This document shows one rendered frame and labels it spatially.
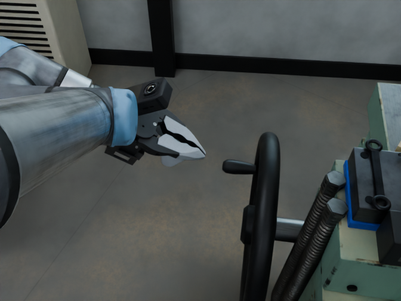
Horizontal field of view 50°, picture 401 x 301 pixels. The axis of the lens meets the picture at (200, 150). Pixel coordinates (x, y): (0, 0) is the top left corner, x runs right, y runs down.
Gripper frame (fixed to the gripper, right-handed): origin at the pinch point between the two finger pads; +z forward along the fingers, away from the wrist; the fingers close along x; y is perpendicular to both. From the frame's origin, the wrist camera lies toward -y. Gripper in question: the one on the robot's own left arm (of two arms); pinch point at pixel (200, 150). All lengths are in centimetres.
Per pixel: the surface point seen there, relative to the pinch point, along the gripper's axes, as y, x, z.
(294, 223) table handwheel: -7.4, 11.1, 14.1
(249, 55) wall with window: 61, -120, 41
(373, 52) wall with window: 28, -124, 87
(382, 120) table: -19.7, -5.2, 21.2
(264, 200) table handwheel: -15.0, 15.7, 3.2
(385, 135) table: -19.8, -2.0, 21.2
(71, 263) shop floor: 96, -11, 2
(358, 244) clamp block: -21.3, 20.6, 11.6
